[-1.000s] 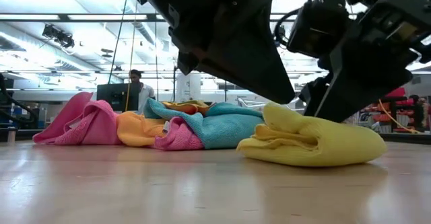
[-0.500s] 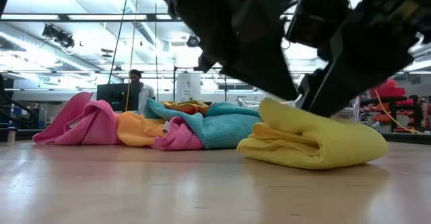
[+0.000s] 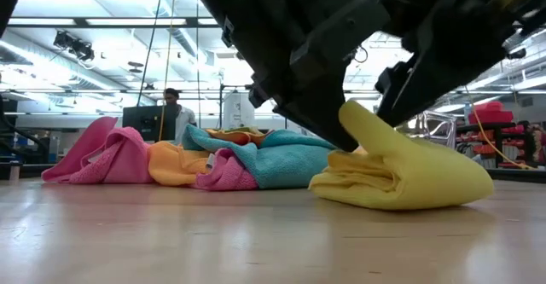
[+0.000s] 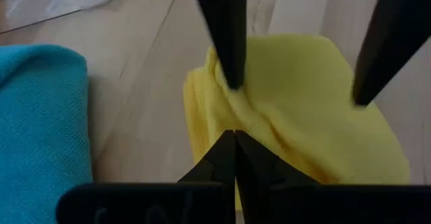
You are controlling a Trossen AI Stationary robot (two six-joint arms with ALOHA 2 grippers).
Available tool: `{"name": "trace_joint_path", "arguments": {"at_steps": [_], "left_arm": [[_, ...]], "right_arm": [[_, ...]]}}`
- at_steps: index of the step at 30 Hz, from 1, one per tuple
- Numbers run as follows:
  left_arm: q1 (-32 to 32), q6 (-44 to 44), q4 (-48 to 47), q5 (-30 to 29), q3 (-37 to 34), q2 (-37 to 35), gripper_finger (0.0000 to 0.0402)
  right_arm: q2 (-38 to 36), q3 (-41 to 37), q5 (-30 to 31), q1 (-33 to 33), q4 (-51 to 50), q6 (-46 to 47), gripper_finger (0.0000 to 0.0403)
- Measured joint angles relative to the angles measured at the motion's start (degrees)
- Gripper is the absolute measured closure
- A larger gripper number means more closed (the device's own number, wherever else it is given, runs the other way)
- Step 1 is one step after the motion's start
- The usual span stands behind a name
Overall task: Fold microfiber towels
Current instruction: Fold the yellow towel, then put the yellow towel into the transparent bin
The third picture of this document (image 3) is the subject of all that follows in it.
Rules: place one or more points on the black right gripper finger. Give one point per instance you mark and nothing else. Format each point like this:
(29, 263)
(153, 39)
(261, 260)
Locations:
(448, 62)

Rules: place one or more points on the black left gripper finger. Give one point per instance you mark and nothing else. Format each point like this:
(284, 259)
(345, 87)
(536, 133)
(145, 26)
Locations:
(315, 109)

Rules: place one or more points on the orange microfiber towel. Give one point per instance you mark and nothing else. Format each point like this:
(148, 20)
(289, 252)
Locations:
(361, 151)
(175, 164)

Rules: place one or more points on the blue microfiber towel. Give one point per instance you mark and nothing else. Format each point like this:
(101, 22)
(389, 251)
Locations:
(290, 169)

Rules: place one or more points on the yellow microfiber towel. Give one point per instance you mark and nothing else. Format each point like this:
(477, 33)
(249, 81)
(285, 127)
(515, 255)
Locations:
(405, 177)

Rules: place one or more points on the pink microfiber towel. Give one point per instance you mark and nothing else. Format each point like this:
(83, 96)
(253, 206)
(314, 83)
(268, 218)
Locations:
(230, 175)
(98, 160)

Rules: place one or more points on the clear plastic bin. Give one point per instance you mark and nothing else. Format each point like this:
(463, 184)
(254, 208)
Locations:
(439, 126)

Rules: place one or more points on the white cabinet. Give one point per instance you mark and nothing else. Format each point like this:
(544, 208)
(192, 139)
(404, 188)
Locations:
(239, 113)

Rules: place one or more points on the person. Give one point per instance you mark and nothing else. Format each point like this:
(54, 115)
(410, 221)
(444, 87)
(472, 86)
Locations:
(185, 119)

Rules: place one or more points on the black monitor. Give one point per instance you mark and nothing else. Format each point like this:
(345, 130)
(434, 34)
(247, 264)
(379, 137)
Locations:
(145, 124)

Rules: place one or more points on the grey cup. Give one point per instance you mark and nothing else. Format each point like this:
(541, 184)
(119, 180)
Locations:
(15, 172)

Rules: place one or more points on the black camera cluster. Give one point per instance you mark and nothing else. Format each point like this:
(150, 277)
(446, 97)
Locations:
(77, 47)

